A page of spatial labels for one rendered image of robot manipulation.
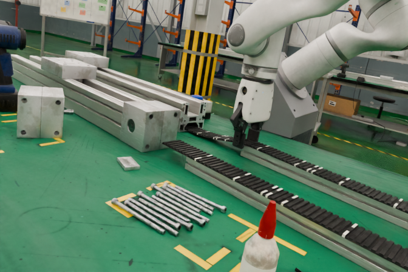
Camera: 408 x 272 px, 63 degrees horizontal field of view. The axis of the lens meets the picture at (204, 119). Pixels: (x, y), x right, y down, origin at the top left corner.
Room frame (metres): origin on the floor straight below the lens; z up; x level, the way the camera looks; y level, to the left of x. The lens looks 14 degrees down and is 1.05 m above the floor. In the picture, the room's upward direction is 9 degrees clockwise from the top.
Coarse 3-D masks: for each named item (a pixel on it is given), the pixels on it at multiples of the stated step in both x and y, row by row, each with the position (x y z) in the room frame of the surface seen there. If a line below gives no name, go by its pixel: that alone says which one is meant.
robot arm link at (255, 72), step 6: (246, 66) 0.79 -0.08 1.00; (252, 66) 0.78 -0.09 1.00; (246, 72) 0.79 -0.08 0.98; (252, 72) 0.77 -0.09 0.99; (258, 72) 0.77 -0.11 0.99; (264, 72) 0.77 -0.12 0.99; (270, 72) 0.77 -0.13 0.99; (276, 72) 0.79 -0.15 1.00; (258, 78) 0.78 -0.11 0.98; (264, 78) 0.78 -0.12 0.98; (270, 78) 0.77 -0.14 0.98
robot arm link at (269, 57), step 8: (280, 32) 0.77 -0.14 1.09; (272, 40) 0.76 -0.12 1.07; (280, 40) 0.78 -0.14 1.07; (264, 48) 0.75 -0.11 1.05; (272, 48) 0.76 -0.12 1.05; (280, 48) 0.78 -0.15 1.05; (248, 56) 0.78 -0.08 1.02; (256, 56) 0.77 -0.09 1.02; (264, 56) 0.76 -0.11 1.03; (272, 56) 0.77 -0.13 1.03; (256, 64) 0.77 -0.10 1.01; (264, 64) 0.76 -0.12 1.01; (272, 64) 0.77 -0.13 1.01
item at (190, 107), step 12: (108, 72) 1.29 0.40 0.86; (108, 84) 1.16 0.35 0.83; (120, 84) 1.10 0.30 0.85; (132, 84) 1.06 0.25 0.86; (144, 84) 1.13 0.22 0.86; (144, 96) 1.03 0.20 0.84; (156, 96) 0.98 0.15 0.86; (168, 96) 0.96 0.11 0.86; (180, 96) 1.01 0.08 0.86; (180, 108) 0.92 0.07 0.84; (192, 108) 0.97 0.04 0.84; (180, 120) 0.91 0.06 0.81; (192, 120) 0.94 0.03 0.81
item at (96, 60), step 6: (66, 54) 1.37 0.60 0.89; (72, 54) 1.34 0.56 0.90; (78, 54) 1.32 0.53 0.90; (84, 54) 1.35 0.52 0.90; (90, 54) 1.39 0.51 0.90; (78, 60) 1.30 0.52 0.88; (84, 60) 1.28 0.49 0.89; (90, 60) 1.30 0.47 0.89; (96, 60) 1.31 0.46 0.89; (102, 60) 1.33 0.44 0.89; (108, 60) 1.35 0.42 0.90; (96, 66) 1.32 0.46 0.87; (102, 66) 1.34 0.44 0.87
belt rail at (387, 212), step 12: (252, 156) 0.76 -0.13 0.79; (264, 156) 0.74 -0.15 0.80; (276, 168) 0.72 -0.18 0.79; (288, 168) 0.70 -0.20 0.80; (300, 180) 0.68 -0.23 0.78; (312, 180) 0.67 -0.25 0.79; (324, 180) 0.64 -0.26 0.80; (324, 192) 0.64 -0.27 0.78; (336, 192) 0.62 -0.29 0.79; (348, 192) 0.61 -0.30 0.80; (360, 204) 0.59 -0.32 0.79; (372, 204) 0.58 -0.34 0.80; (384, 204) 0.57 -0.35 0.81; (384, 216) 0.56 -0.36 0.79; (396, 216) 0.56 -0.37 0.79
